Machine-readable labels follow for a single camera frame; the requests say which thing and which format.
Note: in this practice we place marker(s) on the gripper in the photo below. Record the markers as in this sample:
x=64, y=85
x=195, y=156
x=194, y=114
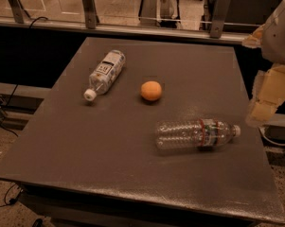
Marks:
x=279, y=40

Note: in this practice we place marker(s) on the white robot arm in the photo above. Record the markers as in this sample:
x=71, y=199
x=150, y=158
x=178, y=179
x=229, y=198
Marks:
x=270, y=37

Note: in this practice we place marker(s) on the clear plastic water bottle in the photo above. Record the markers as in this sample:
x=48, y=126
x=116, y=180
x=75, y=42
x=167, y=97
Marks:
x=199, y=133

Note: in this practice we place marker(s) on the white labelled plastic bottle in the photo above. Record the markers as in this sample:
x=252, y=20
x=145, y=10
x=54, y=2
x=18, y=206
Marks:
x=105, y=74

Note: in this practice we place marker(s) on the orange fruit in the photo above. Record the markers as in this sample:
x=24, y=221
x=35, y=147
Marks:
x=151, y=90

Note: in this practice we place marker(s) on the dark grey table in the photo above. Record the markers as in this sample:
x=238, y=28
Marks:
x=104, y=150

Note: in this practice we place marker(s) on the metal window rail frame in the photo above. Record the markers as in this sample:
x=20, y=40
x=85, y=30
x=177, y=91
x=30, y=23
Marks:
x=203, y=20

